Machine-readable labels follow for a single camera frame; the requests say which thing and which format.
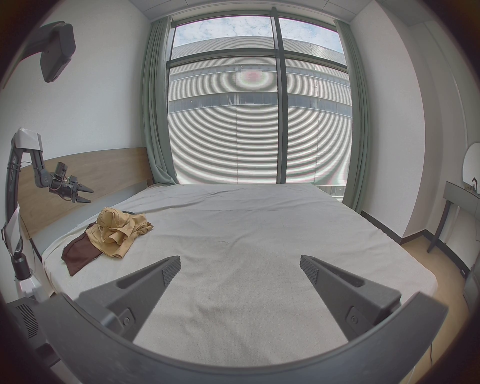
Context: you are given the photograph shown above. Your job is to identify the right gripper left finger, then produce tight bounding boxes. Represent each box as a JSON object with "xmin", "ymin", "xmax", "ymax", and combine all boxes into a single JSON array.
[{"xmin": 78, "ymin": 256, "xmax": 182, "ymax": 343}]

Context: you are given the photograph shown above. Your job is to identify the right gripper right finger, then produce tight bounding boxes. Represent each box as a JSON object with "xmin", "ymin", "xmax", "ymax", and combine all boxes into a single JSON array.
[{"xmin": 299, "ymin": 255, "xmax": 402, "ymax": 343}]

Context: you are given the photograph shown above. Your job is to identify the tan trousers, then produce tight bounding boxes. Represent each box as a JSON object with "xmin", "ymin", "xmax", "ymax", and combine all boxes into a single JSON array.
[{"xmin": 85, "ymin": 207, "xmax": 154, "ymax": 259}]

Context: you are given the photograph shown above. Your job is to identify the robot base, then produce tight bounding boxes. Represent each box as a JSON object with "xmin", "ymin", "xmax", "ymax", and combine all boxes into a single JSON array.
[{"xmin": 0, "ymin": 206, "xmax": 61, "ymax": 376}]

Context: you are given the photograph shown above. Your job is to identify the bed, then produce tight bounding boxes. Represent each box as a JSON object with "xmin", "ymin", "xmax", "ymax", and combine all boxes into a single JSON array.
[{"xmin": 17, "ymin": 147, "xmax": 439, "ymax": 366}]

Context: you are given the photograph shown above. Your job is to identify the brown garment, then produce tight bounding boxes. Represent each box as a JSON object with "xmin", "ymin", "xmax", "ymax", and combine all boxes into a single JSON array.
[{"xmin": 62, "ymin": 223, "xmax": 104, "ymax": 277}]

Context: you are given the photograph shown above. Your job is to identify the grey-green curtain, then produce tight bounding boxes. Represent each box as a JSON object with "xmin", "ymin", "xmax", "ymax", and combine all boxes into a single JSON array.
[
  {"xmin": 142, "ymin": 17, "xmax": 180, "ymax": 185},
  {"xmin": 335, "ymin": 19, "xmax": 370, "ymax": 214}
]

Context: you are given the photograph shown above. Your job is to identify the grey dressing table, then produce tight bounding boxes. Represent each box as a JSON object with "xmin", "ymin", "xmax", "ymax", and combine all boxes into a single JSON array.
[{"xmin": 427, "ymin": 180, "xmax": 480, "ymax": 259}]

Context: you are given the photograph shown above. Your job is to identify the window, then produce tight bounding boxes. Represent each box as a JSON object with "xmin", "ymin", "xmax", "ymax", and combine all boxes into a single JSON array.
[{"xmin": 165, "ymin": 5, "xmax": 353, "ymax": 197}]

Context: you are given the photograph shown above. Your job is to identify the round mirror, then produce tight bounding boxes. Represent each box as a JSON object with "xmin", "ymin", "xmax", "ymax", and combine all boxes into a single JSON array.
[{"xmin": 462, "ymin": 142, "xmax": 480, "ymax": 196}]

